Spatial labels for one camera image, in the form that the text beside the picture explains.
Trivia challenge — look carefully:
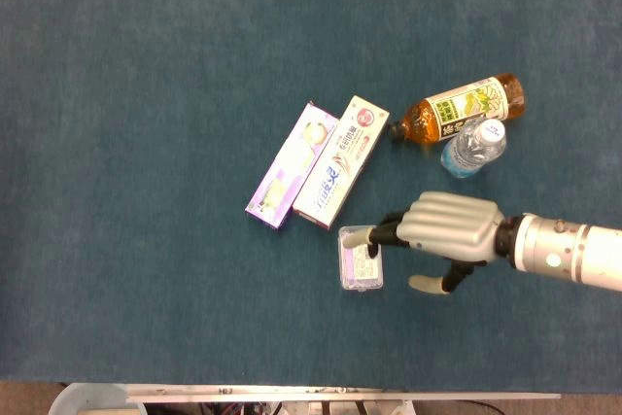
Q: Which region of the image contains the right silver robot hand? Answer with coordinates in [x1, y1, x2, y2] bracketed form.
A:
[343, 190, 507, 296]

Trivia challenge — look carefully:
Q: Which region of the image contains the clear water bottle blue label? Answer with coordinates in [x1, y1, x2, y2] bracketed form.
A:
[439, 118, 507, 180]

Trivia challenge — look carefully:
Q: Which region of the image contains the clear plastic box barcode label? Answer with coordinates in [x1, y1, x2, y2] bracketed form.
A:
[337, 224, 387, 292]

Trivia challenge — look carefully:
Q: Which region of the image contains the amber tea bottle green label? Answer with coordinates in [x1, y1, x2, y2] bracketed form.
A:
[387, 72, 527, 146]

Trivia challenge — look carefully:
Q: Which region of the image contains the white toothpaste box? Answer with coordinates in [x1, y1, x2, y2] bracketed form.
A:
[292, 94, 391, 231]

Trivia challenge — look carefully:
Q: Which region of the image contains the purple toothpaste box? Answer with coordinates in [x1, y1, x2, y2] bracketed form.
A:
[244, 101, 340, 231]

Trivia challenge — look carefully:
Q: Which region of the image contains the teal felt table cloth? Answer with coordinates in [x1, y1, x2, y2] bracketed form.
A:
[0, 0, 622, 395]

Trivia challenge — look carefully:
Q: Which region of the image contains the pale round tub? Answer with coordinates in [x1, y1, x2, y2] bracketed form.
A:
[47, 382, 147, 415]

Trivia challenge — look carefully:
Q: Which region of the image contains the thin black cable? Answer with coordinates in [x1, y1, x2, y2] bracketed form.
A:
[454, 399, 506, 415]

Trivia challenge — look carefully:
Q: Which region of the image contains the aluminium frame rail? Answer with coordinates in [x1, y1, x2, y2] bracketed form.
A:
[124, 383, 563, 405]

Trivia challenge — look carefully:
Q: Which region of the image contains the cable bundle under rail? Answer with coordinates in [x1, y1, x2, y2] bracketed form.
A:
[193, 401, 283, 415]

